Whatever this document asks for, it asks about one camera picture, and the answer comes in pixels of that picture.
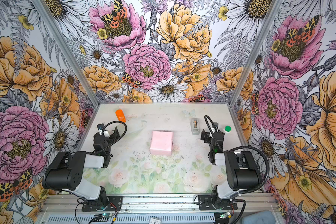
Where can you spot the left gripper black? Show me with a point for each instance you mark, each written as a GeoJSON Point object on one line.
{"type": "Point", "coordinates": [113, 136]}

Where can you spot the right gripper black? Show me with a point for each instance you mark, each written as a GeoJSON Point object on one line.
{"type": "Point", "coordinates": [204, 133]}

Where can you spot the purple wrapping paper sheet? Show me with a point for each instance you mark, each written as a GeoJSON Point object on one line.
{"type": "Point", "coordinates": [161, 143]}

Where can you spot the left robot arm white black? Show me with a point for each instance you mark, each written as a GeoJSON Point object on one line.
{"type": "Point", "coordinates": [65, 173]}

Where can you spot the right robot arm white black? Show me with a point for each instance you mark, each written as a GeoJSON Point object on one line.
{"type": "Point", "coordinates": [241, 173]}

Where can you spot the white bottle green cap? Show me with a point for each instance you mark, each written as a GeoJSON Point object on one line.
{"type": "Point", "coordinates": [227, 129]}

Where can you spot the grey tape dispenser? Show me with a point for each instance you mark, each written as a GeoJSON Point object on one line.
{"type": "Point", "coordinates": [194, 124]}

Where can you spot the orange tube bottle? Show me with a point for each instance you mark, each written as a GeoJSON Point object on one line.
{"type": "Point", "coordinates": [120, 115]}

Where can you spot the blue-grey cloth pad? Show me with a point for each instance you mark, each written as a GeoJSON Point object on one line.
{"type": "Point", "coordinates": [263, 217]}

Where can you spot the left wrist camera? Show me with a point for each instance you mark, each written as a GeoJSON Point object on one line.
{"type": "Point", "coordinates": [106, 132]}

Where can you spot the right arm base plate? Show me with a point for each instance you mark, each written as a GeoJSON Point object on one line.
{"type": "Point", "coordinates": [212, 202]}

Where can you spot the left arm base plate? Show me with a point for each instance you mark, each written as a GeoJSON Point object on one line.
{"type": "Point", "coordinates": [111, 203]}

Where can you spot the aluminium front rail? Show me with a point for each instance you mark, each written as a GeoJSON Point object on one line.
{"type": "Point", "coordinates": [163, 203]}

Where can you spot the white slotted cable duct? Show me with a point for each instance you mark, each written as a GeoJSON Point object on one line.
{"type": "Point", "coordinates": [167, 218]}

